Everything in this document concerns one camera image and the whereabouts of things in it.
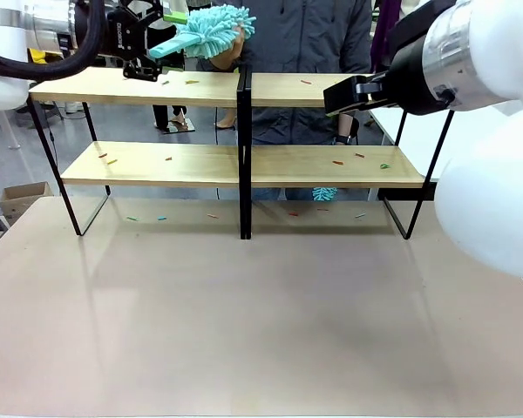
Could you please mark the white side table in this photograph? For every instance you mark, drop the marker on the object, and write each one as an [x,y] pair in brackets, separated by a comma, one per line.
[414,124]

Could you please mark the person's left forearm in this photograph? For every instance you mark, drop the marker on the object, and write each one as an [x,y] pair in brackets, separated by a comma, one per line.
[348,126]

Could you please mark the person in black trousers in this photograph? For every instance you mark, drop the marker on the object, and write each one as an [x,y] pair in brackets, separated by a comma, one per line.
[165,115]

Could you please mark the purple hanging garment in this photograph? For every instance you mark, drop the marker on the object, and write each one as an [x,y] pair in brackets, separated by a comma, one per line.
[385,35]

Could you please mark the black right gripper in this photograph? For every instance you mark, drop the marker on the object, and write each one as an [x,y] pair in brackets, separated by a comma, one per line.
[412,87]

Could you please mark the person in yellow jacket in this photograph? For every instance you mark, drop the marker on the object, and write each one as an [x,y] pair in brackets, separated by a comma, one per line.
[43,55]

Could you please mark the wooden shelf rack black frame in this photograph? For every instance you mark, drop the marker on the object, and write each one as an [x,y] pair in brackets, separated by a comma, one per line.
[135,87]
[296,163]

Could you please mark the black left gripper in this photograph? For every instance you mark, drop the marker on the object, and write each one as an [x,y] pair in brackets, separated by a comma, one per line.
[128,35]

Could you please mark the large teal microfiber duster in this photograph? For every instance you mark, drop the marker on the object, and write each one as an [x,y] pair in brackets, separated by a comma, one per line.
[213,30]

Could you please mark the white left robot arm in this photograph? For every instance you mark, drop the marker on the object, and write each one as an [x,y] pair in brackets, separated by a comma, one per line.
[0,48]

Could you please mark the person in dark grey jacket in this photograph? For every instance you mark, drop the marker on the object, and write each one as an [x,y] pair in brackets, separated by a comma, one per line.
[305,39]

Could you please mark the brown cardboard box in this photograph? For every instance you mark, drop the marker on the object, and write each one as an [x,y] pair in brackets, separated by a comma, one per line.
[24,198]

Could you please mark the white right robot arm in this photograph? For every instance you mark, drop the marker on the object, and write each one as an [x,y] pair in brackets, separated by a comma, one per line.
[497,130]

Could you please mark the black wrist watch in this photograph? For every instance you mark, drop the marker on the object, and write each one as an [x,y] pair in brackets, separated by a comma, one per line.
[343,139]

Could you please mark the person's right hand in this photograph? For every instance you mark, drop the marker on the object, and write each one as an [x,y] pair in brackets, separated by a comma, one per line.
[226,56]

